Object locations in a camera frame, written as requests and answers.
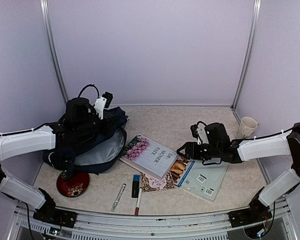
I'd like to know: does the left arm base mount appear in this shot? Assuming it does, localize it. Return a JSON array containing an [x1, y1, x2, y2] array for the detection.
[[33, 187, 78, 229]]

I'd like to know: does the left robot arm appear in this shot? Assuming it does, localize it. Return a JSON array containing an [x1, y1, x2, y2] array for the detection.
[[0, 96, 127, 223]]

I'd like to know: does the navy blue student backpack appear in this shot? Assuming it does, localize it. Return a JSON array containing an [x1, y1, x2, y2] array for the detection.
[[42, 106, 128, 176]]

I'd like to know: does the red floral plate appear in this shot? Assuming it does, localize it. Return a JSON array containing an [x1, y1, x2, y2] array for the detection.
[[56, 171, 90, 198]]

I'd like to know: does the blue white booklet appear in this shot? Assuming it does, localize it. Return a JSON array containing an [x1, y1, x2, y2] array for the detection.
[[170, 159, 195, 187]]

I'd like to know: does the floral ceramic mug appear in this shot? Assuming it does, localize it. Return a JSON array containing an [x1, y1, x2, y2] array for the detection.
[[236, 116, 259, 139]]

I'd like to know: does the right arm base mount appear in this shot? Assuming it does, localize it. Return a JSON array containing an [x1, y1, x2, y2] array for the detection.
[[228, 187, 273, 228]]

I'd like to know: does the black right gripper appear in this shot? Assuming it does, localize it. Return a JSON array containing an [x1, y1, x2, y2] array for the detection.
[[176, 142, 221, 161]]

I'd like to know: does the black blue highlighter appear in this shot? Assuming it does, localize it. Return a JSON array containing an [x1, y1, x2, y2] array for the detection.
[[131, 174, 140, 198]]

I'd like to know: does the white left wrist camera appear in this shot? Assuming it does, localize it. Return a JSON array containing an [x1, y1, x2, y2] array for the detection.
[[93, 91, 113, 120]]

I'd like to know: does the aluminium front rail frame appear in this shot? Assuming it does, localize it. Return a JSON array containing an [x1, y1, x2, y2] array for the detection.
[[7, 199, 298, 240]]

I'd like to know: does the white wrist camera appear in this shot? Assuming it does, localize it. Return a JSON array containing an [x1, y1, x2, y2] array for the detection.
[[190, 123, 204, 145], [93, 91, 113, 120]]

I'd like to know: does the white Designer Fate book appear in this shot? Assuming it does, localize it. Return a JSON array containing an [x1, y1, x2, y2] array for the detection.
[[120, 135, 178, 180]]

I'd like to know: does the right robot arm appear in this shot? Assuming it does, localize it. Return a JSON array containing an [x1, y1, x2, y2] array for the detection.
[[176, 122, 300, 222]]

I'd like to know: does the pale green book with barcode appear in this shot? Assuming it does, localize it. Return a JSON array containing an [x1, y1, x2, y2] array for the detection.
[[179, 160, 229, 202]]

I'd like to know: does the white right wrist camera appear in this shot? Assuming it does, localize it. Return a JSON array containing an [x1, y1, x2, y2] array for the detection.
[[190, 123, 204, 145]]

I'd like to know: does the illustrated taming shrew book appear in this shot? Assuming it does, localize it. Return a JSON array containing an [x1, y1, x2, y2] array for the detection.
[[141, 156, 190, 193]]

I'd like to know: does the red white marker pen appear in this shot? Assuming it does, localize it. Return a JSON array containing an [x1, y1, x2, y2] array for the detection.
[[134, 187, 143, 216]]

